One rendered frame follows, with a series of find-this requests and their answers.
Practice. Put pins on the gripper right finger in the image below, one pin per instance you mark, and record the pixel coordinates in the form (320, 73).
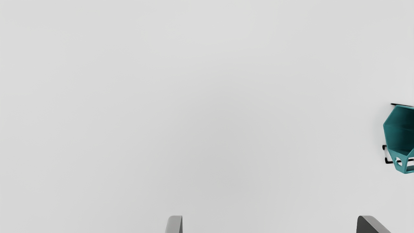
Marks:
(368, 226)

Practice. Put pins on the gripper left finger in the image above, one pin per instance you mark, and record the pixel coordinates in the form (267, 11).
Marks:
(174, 225)

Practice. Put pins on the teal faceted mug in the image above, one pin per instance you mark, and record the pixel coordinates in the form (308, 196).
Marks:
(401, 132)

